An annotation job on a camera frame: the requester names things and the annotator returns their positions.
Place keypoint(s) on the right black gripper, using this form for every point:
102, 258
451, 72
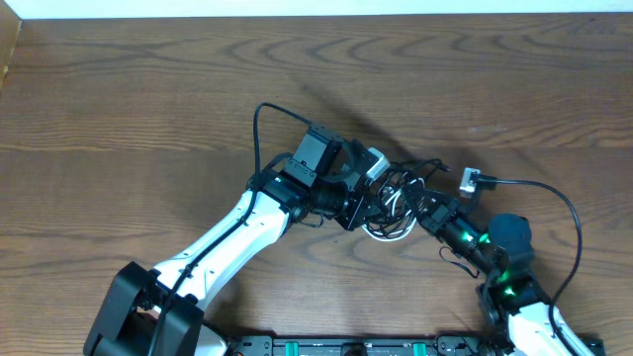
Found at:
440, 212

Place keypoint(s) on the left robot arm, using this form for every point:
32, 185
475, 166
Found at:
160, 311

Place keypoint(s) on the wooden side panel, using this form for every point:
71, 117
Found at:
10, 27

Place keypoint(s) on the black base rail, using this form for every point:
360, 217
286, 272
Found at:
450, 344

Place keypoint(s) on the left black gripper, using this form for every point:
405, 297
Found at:
366, 207

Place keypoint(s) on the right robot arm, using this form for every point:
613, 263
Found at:
523, 319

